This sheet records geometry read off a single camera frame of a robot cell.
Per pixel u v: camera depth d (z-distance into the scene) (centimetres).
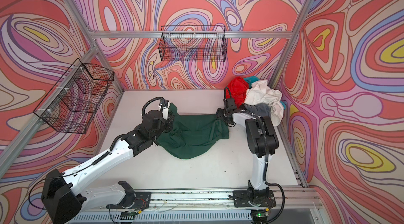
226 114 77
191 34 88
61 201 38
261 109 93
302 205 72
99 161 45
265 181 60
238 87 102
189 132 93
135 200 72
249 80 115
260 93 98
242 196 75
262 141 52
